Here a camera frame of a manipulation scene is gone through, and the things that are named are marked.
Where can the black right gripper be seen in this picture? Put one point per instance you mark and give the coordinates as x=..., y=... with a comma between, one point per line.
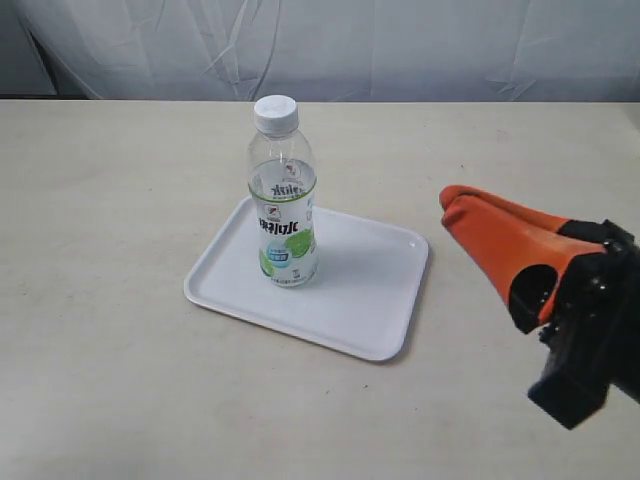
x=583, y=274

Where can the clear plastic drink bottle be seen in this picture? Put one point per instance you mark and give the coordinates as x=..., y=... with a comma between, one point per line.
x=281, y=180

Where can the white rectangular plastic tray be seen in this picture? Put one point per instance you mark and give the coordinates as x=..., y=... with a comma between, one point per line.
x=360, y=301

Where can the white backdrop sheet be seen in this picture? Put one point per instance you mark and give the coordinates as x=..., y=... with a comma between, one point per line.
x=332, y=51

